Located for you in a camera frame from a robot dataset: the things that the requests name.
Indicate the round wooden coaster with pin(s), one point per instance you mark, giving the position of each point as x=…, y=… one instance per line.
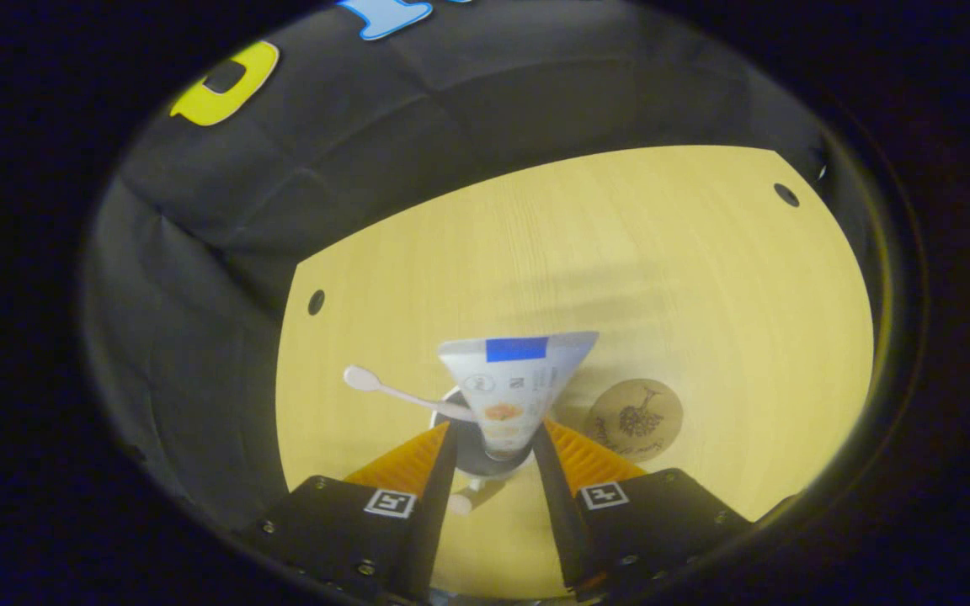
x=632, y=421

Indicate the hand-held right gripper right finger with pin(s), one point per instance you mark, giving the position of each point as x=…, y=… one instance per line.
x=561, y=513

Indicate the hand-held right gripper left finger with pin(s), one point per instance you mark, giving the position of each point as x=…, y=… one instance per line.
x=439, y=505

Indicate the white toothpaste tube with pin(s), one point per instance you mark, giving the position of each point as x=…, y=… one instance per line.
x=519, y=379

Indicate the pale pink toothbrush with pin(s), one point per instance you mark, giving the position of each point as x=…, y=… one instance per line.
x=363, y=379

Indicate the light wooden desktop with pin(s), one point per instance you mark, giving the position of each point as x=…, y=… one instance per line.
x=687, y=278

